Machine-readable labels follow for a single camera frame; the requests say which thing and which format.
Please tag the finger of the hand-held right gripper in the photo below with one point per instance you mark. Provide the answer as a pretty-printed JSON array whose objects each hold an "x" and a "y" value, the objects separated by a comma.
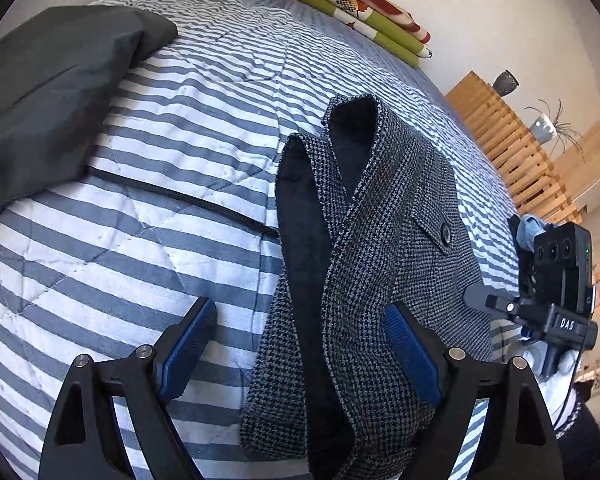
[
  {"x": 527, "y": 232},
  {"x": 490, "y": 302}
]

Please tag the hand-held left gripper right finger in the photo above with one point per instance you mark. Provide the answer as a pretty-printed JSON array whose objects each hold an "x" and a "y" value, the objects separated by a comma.
[{"x": 410, "y": 350}]

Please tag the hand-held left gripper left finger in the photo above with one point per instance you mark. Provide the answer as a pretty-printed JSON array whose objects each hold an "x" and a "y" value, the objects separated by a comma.
[{"x": 190, "y": 345}]

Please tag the grey houndstooth pants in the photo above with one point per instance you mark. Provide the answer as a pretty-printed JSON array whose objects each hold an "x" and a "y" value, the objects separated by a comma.
[{"x": 370, "y": 240}]

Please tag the striped bed quilt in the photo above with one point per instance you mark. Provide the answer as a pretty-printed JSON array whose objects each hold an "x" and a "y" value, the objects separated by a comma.
[{"x": 155, "y": 270}]

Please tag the light wooden shelf unit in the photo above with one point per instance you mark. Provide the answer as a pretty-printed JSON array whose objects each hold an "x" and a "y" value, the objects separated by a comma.
[{"x": 592, "y": 160}]

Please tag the potted spiky plant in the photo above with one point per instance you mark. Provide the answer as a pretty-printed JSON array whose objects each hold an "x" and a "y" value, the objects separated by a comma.
[{"x": 545, "y": 127}]

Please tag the dark grey vase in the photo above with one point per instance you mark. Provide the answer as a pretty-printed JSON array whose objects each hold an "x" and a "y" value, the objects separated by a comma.
[{"x": 506, "y": 82}]

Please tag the folded green floral blanket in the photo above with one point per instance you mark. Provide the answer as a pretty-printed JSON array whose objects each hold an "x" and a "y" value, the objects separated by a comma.
[{"x": 370, "y": 15}]

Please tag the folded dark grey cloth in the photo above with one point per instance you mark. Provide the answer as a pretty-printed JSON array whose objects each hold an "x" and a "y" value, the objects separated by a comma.
[{"x": 45, "y": 110}]

